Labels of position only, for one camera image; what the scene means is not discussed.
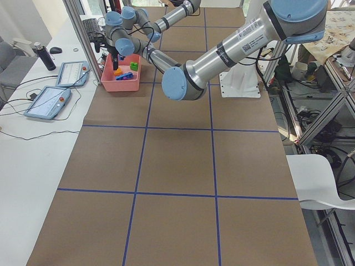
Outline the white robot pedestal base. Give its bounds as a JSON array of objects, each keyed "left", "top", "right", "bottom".
[{"left": 220, "top": 1, "right": 262, "bottom": 98}]

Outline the pink plastic box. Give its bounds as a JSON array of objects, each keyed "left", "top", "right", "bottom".
[{"left": 101, "top": 54, "right": 141, "bottom": 92}]

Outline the aluminium frame post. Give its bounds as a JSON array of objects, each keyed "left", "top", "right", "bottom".
[{"left": 63, "top": 0, "right": 102, "bottom": 84}]

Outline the black keyboard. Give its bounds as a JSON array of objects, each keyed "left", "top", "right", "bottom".
[{"left": 82, "top": 18, "right": 102, "bottom": 42}]

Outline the black computer mouse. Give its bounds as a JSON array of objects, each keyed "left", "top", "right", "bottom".
[{"left": 49, "top": 47, "right": 63, "bottom": 54}]

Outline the black water bottle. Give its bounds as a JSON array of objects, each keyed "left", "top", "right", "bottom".
[{"left": 34, "top": 42, "right": 56, "bottom": 71}]

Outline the long blue four-stud block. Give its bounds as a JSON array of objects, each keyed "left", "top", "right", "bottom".
[{"left": 115, "top": 72, "right": 134, "bottom": 80}]

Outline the upper blue teach pendant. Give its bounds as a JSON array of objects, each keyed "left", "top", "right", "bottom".
[{"left": 55, "top": 61, "right": 90, "bottom": 88}]

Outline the lower blue teach pendant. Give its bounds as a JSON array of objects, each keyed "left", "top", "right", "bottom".
[{"left": 23, "top": 86, "right": 72, "bottom": 120}]

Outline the orange sloped block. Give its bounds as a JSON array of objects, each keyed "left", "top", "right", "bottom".
[{"left": 113, "top": 68, "right": 123, "bottom": 76}]

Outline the green two-stud block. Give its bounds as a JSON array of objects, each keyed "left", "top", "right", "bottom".
[{"left": 130, "top": 62, "right": 139, "bottom": 71}]

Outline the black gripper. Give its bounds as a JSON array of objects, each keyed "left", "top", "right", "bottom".
[
  {"left": 91, "top": 32, "right": 119, "bottom": 70},
  {"left": 124, "top": 28, "right": 135, "bottom": 35}
]

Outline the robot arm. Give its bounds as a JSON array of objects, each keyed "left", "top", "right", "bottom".
[
  {"left": 121, "top": 0, "right": 201, "bottom": 42},
  {"left": 105, "top": 1, "right": 328, "bottom": 101}
]

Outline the blue teach pendant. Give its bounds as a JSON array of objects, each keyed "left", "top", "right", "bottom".
[
  {"left": 55, "top": 61, "right": 90, "bottom": 88},
  {"left": 23, "top": 86, "right": 72, "bottom": 120}
]

